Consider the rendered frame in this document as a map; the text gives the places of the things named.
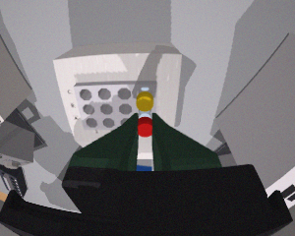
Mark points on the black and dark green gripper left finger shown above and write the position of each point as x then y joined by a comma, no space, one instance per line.
117,149

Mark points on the blue tube rack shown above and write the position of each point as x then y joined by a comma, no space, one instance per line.
144,168

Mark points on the dark grey block with round holes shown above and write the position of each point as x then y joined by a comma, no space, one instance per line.
14,179

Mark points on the white dry block with round wells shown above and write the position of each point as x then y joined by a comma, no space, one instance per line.
108,76

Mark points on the white box with grey block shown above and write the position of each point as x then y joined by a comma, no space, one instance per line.
259,125

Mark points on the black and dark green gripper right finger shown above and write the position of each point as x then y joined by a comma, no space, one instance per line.
178,151

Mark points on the grey bench mat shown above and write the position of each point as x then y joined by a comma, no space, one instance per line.
224,45

